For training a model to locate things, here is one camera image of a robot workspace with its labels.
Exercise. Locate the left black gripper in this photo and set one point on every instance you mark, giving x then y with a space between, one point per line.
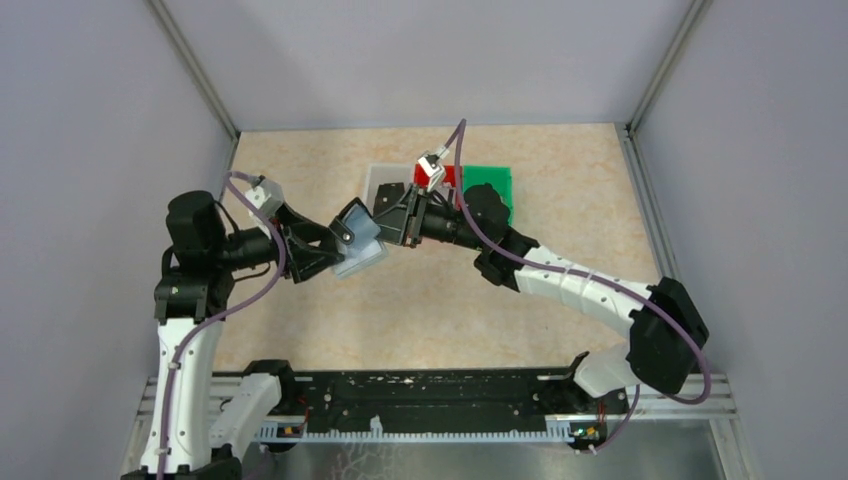
305 260

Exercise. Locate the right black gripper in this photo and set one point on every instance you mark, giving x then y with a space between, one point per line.
406 216

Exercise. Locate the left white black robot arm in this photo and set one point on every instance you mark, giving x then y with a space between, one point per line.
191 306

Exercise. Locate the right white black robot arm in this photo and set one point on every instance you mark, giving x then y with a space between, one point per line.
510 259

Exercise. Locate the black card holder in bin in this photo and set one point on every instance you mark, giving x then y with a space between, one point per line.
389 193

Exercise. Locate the white plastic bin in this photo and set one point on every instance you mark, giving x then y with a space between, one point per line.
384 173

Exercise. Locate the red plastic bin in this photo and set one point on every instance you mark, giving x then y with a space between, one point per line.
450 173

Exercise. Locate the green plastic bin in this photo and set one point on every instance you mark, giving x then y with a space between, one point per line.
500 178

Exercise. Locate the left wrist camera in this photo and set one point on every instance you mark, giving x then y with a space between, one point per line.
266 196

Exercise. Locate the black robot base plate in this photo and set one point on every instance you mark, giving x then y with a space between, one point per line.
439 401

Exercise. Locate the aluminium frame rail right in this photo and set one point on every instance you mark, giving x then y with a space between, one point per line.
656 218

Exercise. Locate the aluminium frame rail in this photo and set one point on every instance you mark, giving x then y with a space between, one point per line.
191 63
656 218

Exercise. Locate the aluminium frame rail left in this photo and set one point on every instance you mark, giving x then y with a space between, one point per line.
191 63

